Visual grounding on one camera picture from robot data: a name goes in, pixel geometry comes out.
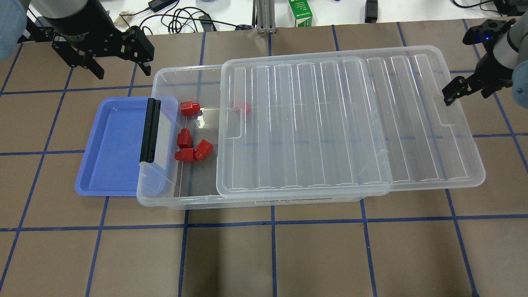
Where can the red block near handle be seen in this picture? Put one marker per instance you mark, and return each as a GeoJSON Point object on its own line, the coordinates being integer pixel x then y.
{"type": "Point", "coordinates": [184, 139]}

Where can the aluminium frame post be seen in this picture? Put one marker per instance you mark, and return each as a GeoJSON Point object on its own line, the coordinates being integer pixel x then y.
{"type": "Point", "coordinates": [264, 16]}

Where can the red block tilted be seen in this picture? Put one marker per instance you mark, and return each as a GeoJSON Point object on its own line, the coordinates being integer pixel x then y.
{"type": "Point", "coordinates": [203, 150]}

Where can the black power adapter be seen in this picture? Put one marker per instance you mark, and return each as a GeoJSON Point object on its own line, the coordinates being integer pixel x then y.
{"type": "Point", "coordinates": [158, 5]}

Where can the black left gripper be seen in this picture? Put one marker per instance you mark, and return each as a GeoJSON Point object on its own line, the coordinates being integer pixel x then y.
{"type": "Point", "coordinates": [91, 36]}

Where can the black box latch handle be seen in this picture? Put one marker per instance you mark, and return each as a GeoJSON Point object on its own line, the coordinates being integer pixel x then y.
{"type": "Point", "coordinates": [151, 123]}

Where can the red block lying sideways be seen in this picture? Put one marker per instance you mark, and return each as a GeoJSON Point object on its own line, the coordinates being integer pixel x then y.
{"type": "Point", "coordinates": [185, 155]}

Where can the clear plastic box lid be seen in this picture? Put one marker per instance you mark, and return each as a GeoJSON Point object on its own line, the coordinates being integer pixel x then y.
{"type": "Point", "coordinates": [356, 123]}

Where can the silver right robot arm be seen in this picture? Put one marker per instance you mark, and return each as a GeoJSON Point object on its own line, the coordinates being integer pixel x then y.
{"type": "Point", "coordinates": [504, 65]}

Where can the green white carton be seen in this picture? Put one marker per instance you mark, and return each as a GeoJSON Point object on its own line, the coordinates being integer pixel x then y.
{"type": "Point", "coordinates": [300, 13]}

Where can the clear plastic storage box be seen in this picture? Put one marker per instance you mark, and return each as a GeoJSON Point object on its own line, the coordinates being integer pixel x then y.
{"type": "Point", "coordinates": [193, 185]}

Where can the red block far corner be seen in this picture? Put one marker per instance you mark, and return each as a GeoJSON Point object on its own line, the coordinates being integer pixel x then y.
{"type": "Point", "coordinates": [241, 109]}

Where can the blue plastic tray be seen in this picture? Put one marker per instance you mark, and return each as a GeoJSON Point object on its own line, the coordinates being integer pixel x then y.
{"type": "Point", "coordinates": [112, 164]}

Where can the red block box corner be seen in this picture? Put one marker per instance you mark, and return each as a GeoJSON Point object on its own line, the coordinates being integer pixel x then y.
{"type": "Point", "coordinates": [189, 108]}

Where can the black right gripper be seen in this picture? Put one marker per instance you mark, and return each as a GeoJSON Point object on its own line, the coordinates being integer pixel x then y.
{"type": "Point", "coordinates": [491, 66]}

